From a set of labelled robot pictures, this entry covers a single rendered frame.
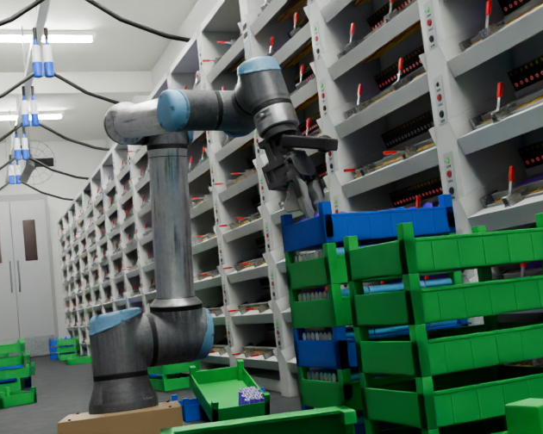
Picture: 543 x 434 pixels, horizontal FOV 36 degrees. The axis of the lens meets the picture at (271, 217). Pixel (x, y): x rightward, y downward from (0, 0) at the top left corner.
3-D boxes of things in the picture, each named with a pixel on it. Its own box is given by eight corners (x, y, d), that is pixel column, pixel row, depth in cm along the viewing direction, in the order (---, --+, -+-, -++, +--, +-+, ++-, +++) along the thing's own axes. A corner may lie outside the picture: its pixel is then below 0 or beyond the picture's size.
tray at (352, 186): (444, 163, 215) (428, 129, 215) (346, 198, 272) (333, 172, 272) (502, 133, 223) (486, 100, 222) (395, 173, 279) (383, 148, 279)
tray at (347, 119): (434, 88, 217) (411, 40, 217) (340, 139, 274) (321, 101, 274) (492, 60, 225) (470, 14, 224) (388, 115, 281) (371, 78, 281)
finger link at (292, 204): (295, 231, 172) (284, 190, 175) (317, 220, 169) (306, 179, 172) (285, 229, 170) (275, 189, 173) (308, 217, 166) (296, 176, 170)
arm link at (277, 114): (301, 105, 179) (274, 99, 171) (308, 126, 178) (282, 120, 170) (270, 124, 184) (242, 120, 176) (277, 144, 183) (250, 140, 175)
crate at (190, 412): (185, 422, 289) (183, 399, 290) (172, 417, 308) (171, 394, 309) (267, 409, 300) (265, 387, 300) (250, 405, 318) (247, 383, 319)
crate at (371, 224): (327, 242, 159) (321, 201, 160) (283, 252, 178) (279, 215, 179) (457, 232, 171) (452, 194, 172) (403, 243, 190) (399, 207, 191)
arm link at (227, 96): (203, 103, 193) (221, 77, 183) (249, 104, 198) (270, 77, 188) (210, 140, 190) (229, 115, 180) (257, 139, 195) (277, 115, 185)
